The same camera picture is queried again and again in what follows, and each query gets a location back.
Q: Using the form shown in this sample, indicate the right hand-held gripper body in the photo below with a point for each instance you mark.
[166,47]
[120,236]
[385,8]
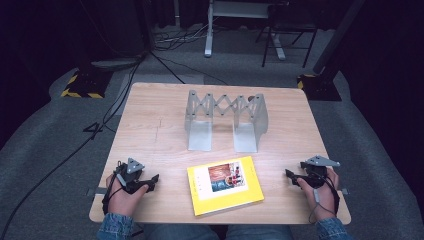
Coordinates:
[316,171]

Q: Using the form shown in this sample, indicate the person's right hand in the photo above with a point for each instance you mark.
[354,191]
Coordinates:
[321,196]

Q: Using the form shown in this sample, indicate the person's left hand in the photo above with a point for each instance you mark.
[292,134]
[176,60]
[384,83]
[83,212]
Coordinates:
[124,200]

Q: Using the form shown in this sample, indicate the grey expandable metal bookend rack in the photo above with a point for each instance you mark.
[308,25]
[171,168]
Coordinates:
[226,120]

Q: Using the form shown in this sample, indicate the black stand base hazard tape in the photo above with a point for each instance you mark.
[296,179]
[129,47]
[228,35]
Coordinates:
[318,86]
[86,83]

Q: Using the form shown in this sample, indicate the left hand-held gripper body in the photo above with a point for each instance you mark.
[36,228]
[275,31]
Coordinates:
[133,175]

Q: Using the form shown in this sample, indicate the yellow book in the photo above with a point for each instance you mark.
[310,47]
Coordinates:
[224,185]

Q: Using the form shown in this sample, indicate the white desk frame leg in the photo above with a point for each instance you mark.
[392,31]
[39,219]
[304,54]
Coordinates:
[209,31]
[277,46]

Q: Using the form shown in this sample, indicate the black metal chair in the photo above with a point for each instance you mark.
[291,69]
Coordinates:
[287,31]

